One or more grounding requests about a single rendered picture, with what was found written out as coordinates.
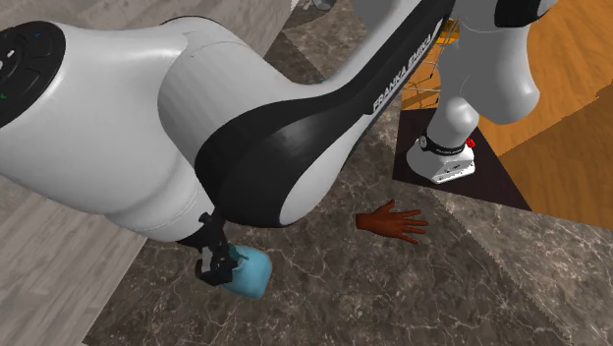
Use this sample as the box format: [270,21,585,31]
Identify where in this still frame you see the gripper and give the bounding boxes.
[177,211,251,288]

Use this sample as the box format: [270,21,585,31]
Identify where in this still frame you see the light blue cup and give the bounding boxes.
[221,243,273,300]

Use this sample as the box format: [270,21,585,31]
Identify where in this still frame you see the brown hand figure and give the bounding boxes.
[355,199,430,245]

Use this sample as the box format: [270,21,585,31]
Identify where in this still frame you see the dark robot stand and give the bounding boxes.
[392,107,532,212]

